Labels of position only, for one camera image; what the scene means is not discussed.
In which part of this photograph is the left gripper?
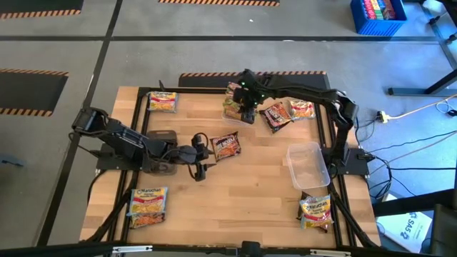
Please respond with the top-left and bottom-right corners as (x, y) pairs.
(177, 143), (218, 182)

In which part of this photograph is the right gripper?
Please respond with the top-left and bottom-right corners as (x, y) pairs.
(235, 88), (261, 125)

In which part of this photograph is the green ramen packet stack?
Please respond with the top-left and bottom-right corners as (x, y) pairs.
(220, 81), (256, 128)

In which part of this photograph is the dark smoked plastic bin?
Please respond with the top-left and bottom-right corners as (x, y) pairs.
(145, 129), (179, 176)

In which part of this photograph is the blue yellow Maruchan ramen packet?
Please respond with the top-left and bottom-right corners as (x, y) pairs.
(147, 91), (179, 114)
(127, 186), (169, 216)
(287, 99), (317, 121)
(298, 194), (333, 231)

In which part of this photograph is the clear plastic bin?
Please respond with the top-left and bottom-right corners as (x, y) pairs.
(286, 141), (331, 191)

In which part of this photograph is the black hazard-striped floor mat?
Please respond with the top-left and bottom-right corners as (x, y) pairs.
(178, 70), (331, 91)
(0, 68), (69, 118)
(158, 0), (281, 7)
(0, 0), (85, 21)

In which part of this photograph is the blue plastic crate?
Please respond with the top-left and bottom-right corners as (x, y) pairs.
(349, 0), (408, 36)

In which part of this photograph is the black-legged desk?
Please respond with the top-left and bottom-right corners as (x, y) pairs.
(387, 0), (457, 98)

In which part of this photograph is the colourful boxes stack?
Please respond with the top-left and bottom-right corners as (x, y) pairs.
(361, 0), (397, 21)

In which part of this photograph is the black metal beam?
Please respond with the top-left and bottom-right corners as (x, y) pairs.
(372, 188), (457, 218)

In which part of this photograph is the white printed cardboard box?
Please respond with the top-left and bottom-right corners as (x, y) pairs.
(376, 210), (434, 254)

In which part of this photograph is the small dark floor object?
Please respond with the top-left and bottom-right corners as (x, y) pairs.
(0, 156), (25, 168)

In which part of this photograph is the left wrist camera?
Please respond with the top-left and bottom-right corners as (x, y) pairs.
(191, 133), (211, 149)

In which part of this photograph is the black aluminium table frame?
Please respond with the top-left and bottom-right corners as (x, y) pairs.
(80, 80), (381, 250)

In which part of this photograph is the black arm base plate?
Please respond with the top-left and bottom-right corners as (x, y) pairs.
(94, 142), (148, 172)
(318, 146), (371, 176)

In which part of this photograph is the silver metal bracket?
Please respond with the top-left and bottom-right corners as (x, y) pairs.
(111, 244), (154, 255)
(308, 248), (353, 257)

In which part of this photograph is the beige power cable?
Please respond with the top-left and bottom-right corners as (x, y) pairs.
(387, 93), (457, 121)

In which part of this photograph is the black rig gantry frame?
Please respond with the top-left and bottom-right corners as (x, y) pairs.
(0, 241), (457, 257)

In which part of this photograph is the black floor cable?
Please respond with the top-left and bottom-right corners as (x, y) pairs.
(387, 166), (457, 171)

